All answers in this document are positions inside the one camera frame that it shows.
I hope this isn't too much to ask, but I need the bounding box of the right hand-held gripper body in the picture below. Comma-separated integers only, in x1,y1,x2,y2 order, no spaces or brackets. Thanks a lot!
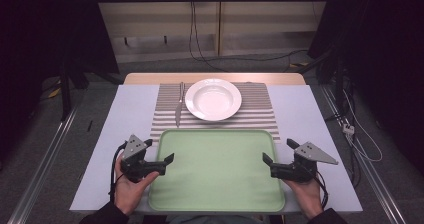
284,141,340,184

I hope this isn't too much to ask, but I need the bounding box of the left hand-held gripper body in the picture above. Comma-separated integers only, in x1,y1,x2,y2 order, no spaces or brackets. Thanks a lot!
120,134,153,184

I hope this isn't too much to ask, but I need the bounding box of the person's left hand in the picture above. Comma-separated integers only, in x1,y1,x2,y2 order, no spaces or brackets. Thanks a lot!
113,163,161,217

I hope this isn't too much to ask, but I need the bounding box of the person's right hand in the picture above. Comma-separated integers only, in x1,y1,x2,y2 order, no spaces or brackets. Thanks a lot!
283,178,325,221

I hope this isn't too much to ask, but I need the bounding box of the white table cover sheet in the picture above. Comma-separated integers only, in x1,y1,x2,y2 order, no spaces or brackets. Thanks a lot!
69,84,364,214

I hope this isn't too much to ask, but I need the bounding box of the silver table knife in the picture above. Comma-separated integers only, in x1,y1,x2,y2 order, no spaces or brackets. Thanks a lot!
175,81,186,129

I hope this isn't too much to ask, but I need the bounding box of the striped placemat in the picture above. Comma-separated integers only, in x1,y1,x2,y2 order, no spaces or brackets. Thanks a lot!
149,81,282,144

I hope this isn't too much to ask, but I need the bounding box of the light green tray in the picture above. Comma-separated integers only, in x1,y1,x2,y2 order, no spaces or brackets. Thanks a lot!
147,128,287,214

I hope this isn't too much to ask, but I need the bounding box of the white deep plate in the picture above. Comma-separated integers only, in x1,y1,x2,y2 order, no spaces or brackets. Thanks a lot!
184,78,243,123

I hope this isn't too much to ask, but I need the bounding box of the black metal stand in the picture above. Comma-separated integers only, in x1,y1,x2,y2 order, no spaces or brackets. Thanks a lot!
59,62,74,122

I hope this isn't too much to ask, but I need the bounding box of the black curtain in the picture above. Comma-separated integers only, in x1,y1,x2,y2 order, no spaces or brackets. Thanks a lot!
0,0,120,158
307,0,424,177

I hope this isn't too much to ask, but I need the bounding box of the left hand-held gripper cable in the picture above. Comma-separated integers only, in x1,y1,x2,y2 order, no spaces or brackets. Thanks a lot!
108,141,129,205

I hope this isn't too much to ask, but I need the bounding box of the hand-held gripper cable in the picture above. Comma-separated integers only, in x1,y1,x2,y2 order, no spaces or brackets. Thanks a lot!
311,168,330,210
108,141,129,205

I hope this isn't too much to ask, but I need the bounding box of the right hand-held gripper cable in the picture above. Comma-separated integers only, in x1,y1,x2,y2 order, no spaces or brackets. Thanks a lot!
311,168,330,210

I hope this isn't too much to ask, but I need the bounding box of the aluminium floor rail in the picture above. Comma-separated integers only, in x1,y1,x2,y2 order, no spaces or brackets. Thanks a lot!
6,106,80,224
319,83,407,224

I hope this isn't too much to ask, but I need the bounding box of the thin white floor cable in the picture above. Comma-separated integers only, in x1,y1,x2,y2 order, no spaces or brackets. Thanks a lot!
342,88,384,163

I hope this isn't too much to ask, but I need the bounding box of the black hanging wall cable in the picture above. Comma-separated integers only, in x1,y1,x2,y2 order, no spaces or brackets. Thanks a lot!
188,0,309,73

